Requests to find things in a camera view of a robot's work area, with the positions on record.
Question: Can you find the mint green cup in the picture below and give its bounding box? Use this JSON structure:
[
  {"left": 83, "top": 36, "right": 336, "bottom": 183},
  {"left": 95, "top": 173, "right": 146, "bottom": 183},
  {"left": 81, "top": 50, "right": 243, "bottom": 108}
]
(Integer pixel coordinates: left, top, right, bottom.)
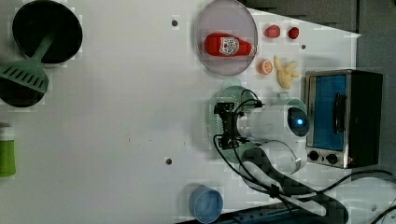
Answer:
[{"left": 276, "top": 92, "right": 307, "bottom": 113}]

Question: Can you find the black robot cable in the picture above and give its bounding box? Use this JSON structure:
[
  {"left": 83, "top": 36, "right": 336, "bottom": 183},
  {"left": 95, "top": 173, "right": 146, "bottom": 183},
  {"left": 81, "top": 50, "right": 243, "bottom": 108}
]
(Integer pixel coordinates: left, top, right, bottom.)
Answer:
[{"left": 212, "top": 89, "right": 396, "bottom": 224}]

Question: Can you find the peeled banana toy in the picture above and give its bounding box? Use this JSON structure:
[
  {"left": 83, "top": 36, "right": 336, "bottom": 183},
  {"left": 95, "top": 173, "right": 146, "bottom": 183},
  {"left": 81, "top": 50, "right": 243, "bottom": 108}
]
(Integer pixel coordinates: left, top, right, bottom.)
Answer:
[{"left": 274, "top": 55, "right": 301, "bottom": 90}]

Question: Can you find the green bottle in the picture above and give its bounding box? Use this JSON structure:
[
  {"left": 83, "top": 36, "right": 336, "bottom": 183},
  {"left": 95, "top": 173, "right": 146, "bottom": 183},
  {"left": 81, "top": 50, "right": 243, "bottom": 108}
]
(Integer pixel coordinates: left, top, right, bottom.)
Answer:
[{"left": 0, "top": 125, "right": 16, "bottom": 177}]

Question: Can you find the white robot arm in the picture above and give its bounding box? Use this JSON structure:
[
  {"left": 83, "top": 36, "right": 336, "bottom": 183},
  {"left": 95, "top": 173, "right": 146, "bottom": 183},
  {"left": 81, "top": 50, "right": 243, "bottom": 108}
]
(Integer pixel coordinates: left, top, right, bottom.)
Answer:
[{"left": 213, "top": 99, "right": 349, "bottom": 224}]

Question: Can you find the green slotted spatula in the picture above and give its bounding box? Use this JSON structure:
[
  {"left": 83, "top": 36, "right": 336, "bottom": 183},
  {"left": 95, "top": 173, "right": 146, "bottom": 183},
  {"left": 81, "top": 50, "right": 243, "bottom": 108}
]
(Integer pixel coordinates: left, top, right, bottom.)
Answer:
[{"left": 0, "top": 32, "right": 55, "bottom": 93}]

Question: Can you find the black pot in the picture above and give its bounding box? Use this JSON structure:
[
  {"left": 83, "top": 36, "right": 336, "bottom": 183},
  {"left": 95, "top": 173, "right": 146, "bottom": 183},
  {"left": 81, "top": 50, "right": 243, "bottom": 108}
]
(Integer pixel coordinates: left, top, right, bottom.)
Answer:
[{"left": 12, "top": 0, "right": 83, "bottom": 64}]

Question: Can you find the black round bowl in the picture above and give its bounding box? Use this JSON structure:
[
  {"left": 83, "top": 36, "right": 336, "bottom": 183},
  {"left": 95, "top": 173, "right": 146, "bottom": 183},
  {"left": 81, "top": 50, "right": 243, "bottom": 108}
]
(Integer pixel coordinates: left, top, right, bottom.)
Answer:
[{"left": 0, "top": 78, "right": 44, "bottom": 107}]

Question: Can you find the silver toaster oven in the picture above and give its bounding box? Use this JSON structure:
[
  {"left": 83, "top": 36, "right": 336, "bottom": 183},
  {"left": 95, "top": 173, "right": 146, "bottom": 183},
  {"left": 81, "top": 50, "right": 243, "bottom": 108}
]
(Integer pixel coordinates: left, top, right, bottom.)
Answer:
[{"left": 304, "top": 69, "right": 383, "bottom": 169}]

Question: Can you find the red ketchup bottle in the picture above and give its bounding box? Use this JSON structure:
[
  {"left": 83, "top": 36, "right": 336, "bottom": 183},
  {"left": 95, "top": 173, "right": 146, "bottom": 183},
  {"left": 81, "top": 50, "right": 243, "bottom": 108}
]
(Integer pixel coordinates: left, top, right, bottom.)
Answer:
[{"left": 204, "top": 33, "right": 257, "bottom": 57}]

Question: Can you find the orange slice toy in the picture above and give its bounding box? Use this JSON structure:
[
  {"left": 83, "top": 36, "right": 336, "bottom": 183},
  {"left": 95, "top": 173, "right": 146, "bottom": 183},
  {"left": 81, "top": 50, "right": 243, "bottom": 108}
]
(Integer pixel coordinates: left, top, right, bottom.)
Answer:
[{"left": 259, "top": 60, "right": 273, "bottom": 75}]

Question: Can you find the grey round plate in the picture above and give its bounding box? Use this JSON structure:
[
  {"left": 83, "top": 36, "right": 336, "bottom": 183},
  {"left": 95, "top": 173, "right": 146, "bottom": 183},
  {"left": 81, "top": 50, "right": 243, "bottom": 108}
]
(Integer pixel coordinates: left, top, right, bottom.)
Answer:
[{"left": 194, "top": 0, "right": 259, "bottom": 76}]

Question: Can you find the blue cup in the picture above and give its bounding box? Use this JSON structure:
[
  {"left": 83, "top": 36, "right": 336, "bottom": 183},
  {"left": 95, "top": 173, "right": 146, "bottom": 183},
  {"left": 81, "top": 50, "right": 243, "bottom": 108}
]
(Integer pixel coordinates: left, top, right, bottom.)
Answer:
[{"left": 189, "top": 185, "right": 223, "bottom": 224}]

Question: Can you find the red round fruit toy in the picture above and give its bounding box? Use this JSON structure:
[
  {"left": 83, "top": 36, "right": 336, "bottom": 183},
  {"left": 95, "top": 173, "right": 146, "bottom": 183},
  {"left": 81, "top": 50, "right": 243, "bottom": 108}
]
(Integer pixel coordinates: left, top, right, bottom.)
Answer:
[{"left": 288, "top": 27, "right": 300, "bottom": 39}]

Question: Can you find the mint green oval strainer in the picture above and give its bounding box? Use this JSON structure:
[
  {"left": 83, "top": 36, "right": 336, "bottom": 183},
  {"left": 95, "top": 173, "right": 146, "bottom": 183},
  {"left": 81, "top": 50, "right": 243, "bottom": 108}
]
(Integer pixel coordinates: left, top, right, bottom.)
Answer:
[{"left": 206, "top": 85, "right": 262, "bottom": 164}]

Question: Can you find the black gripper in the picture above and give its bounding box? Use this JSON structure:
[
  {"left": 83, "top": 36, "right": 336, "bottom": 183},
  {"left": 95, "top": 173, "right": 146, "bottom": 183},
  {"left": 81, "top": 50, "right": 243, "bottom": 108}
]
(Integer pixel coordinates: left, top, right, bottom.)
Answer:
[{"left": 214, "top": 103, "right": 240, "bottom": 148}]

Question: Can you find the pink strawberry toy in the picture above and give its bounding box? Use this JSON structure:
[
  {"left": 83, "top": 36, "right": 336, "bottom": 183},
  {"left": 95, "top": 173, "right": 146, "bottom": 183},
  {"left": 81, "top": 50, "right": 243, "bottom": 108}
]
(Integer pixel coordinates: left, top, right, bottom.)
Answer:
[{"left": 264, "top": 25, "right": 280, "bottom": 38}]

